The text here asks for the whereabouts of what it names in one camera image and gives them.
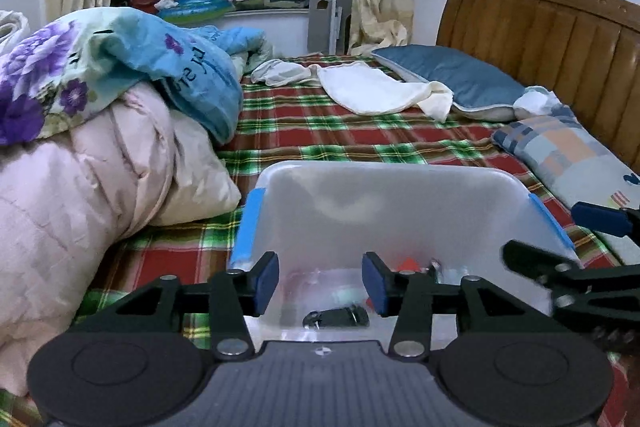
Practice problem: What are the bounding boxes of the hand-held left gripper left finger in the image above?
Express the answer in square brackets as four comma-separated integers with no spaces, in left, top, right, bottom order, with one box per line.
[75,251,281,361]

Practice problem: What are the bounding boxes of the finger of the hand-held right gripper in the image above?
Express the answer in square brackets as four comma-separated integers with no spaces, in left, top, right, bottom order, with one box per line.
[571,201,640,239]
[500,239,640,344]

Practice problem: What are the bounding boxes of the white folded bedding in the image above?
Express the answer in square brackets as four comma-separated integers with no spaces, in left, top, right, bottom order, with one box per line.
[0,10,32,54]

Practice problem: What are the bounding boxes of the small white cloth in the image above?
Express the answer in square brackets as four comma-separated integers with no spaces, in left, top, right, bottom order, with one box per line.
[513,85,564,118]

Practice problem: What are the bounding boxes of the floral purple cyan blanket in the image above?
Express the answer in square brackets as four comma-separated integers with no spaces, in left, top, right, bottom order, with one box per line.
[0,7,244,146]

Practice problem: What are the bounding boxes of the grey board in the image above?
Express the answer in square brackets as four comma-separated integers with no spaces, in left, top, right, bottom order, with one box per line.
[307,0,354,54]

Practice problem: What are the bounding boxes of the plaid bedsheet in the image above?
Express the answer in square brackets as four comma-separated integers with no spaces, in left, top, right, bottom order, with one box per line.
[0,52,640,427]

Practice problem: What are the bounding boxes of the clear plastic container blue handles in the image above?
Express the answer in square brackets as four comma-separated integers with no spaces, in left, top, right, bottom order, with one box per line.
[227,160,582,354]

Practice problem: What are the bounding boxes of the black clip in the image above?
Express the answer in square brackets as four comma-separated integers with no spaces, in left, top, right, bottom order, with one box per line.
[302,305,371,329]

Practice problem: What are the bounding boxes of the blue green swim ring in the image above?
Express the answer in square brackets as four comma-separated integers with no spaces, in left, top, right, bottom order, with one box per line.
[154,0,237,26]

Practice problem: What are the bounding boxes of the white garment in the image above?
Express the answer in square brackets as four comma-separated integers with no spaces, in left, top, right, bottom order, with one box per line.
[250,59,322,88]

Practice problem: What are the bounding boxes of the wooden headboard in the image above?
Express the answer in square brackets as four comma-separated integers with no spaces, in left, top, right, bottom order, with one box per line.
[436,0,640,188]

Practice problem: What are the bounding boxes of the pink quilt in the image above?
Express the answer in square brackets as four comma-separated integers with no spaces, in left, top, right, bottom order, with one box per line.
[0,82,244,399]

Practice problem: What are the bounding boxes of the light blue blanket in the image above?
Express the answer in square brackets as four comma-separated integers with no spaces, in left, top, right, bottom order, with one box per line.
[192,26,275,80]

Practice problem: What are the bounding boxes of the cream towel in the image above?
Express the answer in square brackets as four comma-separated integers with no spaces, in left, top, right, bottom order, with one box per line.
[317,61,454,124]

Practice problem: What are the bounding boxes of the checked pastel pillow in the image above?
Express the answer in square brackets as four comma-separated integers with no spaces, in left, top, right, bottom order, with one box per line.
[491,114,640,228]

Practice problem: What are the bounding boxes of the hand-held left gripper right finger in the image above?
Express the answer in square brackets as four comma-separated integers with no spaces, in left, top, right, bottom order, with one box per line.
[361,251,555,361]

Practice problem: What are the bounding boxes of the blue pillow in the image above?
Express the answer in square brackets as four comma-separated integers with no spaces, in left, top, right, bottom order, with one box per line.
[371,44,527,122]

